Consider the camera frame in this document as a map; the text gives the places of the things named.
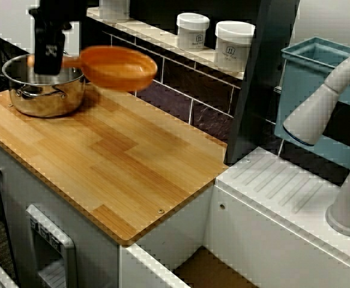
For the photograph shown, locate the stainless steel pot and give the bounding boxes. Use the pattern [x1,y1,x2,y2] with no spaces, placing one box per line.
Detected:
[2,52,87,118]

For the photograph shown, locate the gray toy faucet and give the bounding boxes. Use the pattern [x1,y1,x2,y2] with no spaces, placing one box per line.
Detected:
[282,49,350,238]

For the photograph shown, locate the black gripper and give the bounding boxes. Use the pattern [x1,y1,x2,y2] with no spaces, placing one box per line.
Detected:
[29,0,87,76]

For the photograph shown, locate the white sink unit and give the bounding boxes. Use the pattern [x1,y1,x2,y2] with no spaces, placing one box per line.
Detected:
[119,146,350,288]

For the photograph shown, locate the dark gray upright panel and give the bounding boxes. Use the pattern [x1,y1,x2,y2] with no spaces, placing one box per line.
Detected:
[225,0,301,166]

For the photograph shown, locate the plain white plastic container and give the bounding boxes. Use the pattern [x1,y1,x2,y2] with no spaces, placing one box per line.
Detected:
[98,0,131,23]

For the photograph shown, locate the large white labelled jar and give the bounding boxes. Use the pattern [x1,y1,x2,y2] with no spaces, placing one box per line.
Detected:
[214,20,256,73]

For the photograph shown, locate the gray dispenser panel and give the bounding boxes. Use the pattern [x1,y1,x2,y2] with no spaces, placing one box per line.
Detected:
[25,204,79,288]

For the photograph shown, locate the beige shelf ledge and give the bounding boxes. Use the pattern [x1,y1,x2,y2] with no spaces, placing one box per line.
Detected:
[86,7,244,80]

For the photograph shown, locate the blue plastic bin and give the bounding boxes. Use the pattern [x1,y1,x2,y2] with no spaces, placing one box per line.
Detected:
[274,36,350,170]

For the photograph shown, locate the small white labelled jar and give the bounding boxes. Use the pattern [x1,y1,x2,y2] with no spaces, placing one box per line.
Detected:
[176,12,211,52]

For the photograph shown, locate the orange plastic toy pan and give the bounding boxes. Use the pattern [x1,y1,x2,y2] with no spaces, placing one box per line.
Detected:
[26,45,158,92]

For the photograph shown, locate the white kitchen cabinet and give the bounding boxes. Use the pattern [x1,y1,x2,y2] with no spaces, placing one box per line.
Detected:
[0,139,122,288]

